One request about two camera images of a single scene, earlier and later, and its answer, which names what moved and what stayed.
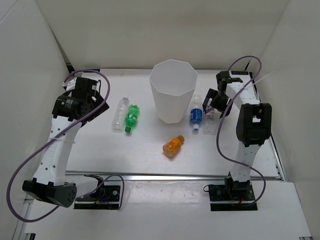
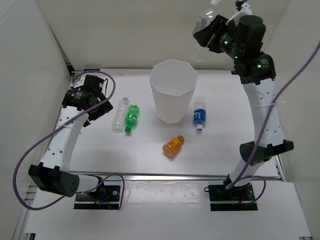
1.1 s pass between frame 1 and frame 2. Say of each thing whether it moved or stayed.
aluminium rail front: stayed
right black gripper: moved
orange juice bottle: stayed
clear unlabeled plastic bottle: stayed
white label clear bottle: moved
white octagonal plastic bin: stayed
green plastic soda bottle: stayed
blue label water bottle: moved
